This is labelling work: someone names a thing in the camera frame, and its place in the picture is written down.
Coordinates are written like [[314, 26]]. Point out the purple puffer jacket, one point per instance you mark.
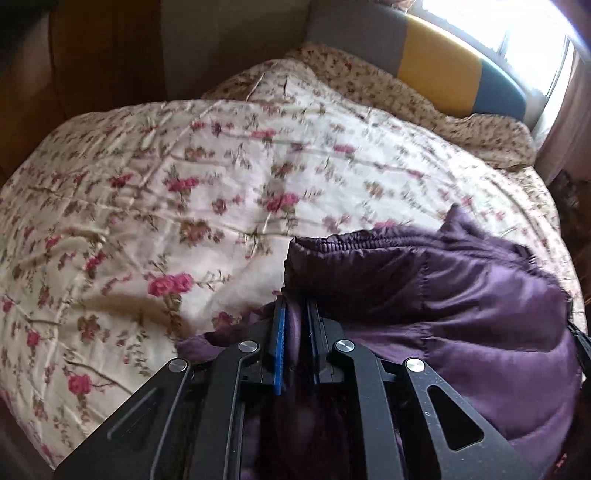
[[452, 314]]

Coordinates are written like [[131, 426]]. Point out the grey yellow blue headboard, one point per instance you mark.
[[438, 60]]

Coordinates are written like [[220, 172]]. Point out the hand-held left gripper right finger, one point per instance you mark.
[[314, 337]]

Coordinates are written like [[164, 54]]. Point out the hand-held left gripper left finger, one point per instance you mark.
[[278, 341]]

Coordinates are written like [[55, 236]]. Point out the cream rose-print quilt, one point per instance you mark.
[[184, 184]]

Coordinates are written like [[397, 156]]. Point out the floral pillow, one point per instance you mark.
[[415, 101]]

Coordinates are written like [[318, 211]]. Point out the brown wooden wardrobe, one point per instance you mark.
[[69, 69]]

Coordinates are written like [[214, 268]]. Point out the pink patterned curtain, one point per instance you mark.
[[568, 124]]

